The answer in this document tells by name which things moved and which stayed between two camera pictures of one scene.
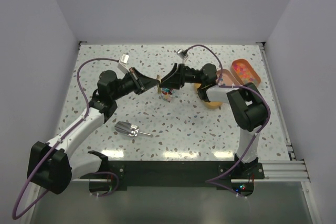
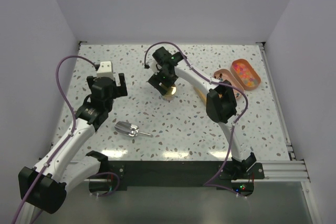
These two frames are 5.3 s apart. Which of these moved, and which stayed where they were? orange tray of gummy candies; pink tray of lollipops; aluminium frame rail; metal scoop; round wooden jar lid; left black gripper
Moved: round wooden jar lid; left black gripper
Stayed: pink tray of lollipops; metal scoop; aluminium frame rail; orange tray of gummy candies
